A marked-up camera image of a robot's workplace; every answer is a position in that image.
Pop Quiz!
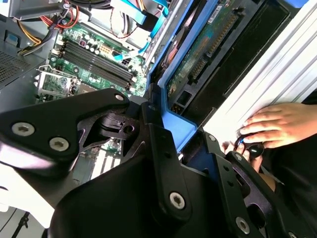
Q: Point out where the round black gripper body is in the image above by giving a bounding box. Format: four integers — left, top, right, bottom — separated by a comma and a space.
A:
47, 146, 240, 238

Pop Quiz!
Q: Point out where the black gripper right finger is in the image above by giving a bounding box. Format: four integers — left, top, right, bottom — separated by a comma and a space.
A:
199, 125, 298, 238

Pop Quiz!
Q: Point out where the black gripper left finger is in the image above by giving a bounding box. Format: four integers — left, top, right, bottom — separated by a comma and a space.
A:
0, 83, 194, 224

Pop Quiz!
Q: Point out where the round black tool blue ring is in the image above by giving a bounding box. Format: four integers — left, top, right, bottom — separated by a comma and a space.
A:
234, 133, 265, 160

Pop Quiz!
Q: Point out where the hard disk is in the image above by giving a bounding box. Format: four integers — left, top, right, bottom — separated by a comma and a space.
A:
146, 0, 265, 174

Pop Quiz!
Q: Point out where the person right hand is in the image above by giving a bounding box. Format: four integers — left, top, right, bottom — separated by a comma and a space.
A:
222, 102, 314, 173

